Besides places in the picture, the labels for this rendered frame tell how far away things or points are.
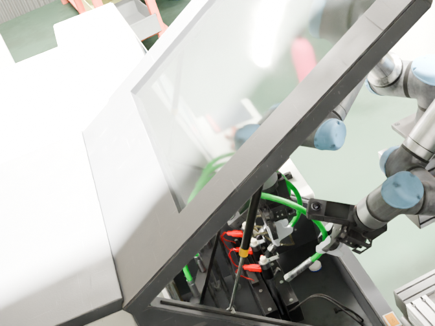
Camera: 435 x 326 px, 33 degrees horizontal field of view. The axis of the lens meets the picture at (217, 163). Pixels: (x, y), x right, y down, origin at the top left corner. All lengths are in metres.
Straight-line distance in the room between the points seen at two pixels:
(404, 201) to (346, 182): 2.38
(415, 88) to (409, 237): 1.37
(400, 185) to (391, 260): 1.93
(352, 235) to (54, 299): 0.68
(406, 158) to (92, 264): 0.74
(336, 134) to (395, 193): 0.24
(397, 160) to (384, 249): 1.82
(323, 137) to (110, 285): 0.60
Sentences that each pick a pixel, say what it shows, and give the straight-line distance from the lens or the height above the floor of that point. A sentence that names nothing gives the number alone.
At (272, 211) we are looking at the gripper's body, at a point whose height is 1.30.
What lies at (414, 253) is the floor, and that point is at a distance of 3.48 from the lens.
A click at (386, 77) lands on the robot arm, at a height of 1.26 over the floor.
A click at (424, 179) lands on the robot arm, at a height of 1.40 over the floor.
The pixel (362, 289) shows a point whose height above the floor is 0.95.
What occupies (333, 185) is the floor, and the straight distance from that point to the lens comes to 3.93.
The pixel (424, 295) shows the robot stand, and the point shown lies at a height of 0.23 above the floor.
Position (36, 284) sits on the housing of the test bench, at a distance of 1.60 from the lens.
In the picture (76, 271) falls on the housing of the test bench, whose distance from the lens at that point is 1.58.
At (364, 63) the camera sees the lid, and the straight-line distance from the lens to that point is 1.32.
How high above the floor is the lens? 2.46
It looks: 34 degrees down
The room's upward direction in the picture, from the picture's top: 20 degrees counter-clockwise
